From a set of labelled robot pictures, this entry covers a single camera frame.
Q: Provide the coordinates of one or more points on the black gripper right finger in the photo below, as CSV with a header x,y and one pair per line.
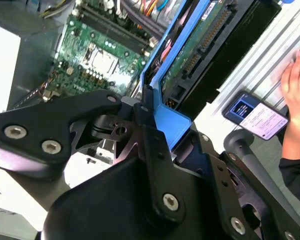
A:
x,y
265,175

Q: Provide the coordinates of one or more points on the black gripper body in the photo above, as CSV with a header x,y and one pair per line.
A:
x,y
115,212

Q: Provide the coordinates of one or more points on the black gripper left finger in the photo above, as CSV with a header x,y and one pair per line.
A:
x,y
40,120

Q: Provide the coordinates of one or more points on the hard disk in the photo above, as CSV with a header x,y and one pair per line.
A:
x,y
172,120

